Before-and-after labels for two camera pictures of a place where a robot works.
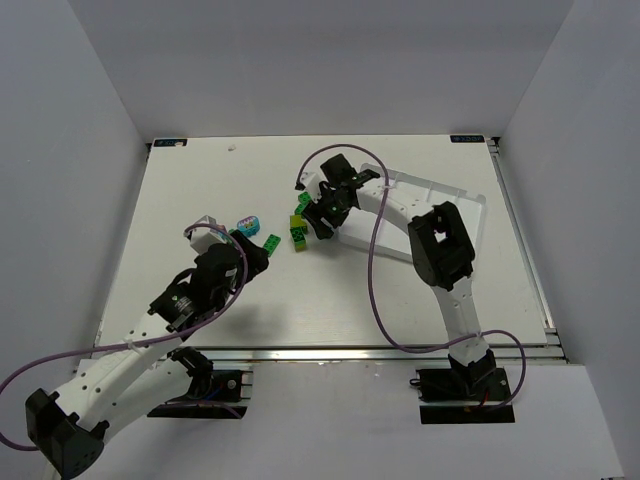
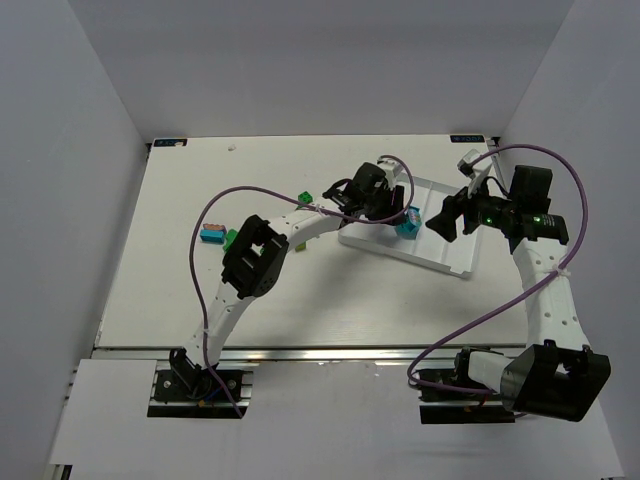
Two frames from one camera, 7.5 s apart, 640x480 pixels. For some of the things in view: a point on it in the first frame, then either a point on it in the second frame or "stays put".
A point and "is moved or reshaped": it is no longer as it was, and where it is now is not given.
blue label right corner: x=467 y=139 stays put
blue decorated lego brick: x=249 y=226 is moved or reshaped
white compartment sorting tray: x=409 y=194 stays put
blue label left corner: x=169 y=143 stays put
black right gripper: x=318 y=218 → x=466 y=213
